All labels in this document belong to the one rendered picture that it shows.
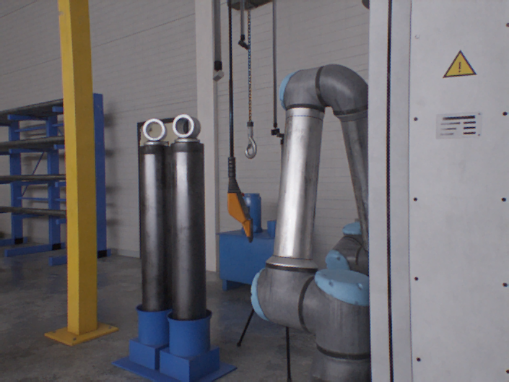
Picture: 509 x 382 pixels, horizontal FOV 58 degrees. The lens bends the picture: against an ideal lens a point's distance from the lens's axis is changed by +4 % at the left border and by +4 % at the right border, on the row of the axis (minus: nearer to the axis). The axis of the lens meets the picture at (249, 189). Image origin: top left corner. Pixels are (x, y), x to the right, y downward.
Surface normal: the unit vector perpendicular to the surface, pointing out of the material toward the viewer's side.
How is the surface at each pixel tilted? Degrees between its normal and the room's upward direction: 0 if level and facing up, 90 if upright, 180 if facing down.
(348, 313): 90
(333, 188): 90
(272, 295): 80
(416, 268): 90
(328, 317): 90
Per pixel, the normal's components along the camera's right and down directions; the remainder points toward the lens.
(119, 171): -0.63, 0.03
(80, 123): 0.77, 0.00
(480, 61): -0.28, 0.03
